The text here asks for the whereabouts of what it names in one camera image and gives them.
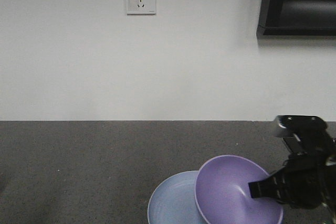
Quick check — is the purple plastic bowl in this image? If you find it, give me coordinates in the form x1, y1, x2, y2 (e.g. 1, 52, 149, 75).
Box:
194, 155, 284, 223

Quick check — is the light blue plastic plate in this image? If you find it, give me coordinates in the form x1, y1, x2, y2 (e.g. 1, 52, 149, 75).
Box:
147, 170, 206, 224

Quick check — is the black range hood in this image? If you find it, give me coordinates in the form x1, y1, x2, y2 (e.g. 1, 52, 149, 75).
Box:
256, 0, 335, 37

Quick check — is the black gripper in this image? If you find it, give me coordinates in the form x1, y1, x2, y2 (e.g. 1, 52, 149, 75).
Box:
248, 130, 335, 208

